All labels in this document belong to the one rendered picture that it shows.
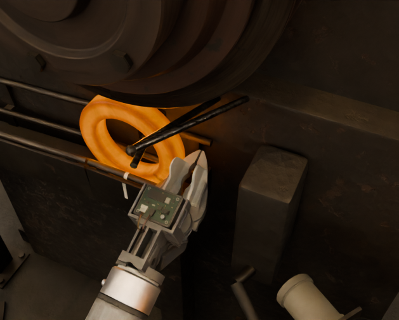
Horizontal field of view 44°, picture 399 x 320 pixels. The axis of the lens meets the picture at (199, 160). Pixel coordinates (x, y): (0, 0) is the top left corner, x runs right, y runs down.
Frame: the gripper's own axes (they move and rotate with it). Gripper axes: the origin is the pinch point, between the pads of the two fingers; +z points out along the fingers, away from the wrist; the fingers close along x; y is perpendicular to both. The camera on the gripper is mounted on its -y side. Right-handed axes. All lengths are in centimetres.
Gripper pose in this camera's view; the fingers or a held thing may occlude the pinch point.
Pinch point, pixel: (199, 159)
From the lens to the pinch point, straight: 77.2
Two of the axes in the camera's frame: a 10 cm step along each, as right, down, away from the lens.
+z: 4.1, -8.5, 3.3
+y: -1.4, -4.2, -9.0
